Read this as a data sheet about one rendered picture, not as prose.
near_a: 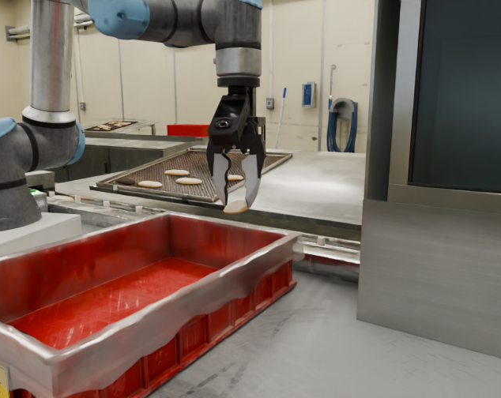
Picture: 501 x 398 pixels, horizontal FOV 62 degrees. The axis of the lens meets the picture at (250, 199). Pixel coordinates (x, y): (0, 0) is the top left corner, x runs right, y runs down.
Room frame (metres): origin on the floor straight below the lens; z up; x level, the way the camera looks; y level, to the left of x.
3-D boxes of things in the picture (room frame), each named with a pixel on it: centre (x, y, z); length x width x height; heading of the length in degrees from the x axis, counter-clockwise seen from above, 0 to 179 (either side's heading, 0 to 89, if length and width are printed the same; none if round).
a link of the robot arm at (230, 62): (0.71, 0.02, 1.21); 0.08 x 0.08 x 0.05
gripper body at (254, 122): (0.72, 0.02, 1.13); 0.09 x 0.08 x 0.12; 166
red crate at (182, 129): (5.02, 0.69, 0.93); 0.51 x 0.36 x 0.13; 61
